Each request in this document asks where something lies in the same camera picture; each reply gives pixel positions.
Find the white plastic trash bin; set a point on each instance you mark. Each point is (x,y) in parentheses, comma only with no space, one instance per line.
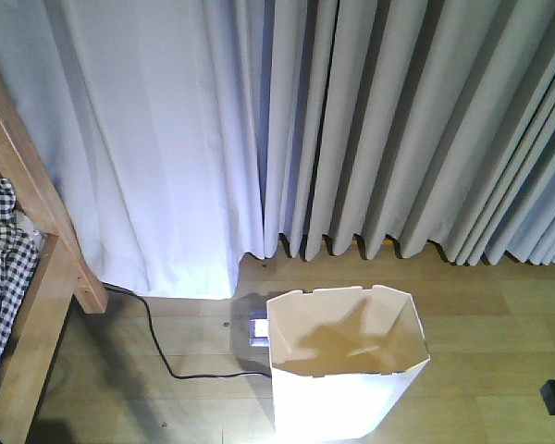
(340,360)

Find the wooden bed frame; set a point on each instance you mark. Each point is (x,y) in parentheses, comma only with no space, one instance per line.
(60,276)

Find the black white checkered bedding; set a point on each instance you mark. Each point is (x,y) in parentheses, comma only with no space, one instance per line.
(18,259)

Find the white curtain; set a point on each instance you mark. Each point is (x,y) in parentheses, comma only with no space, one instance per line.
(182,135)

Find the floor power outlet box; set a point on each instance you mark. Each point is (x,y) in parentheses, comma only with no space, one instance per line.
(259,332)

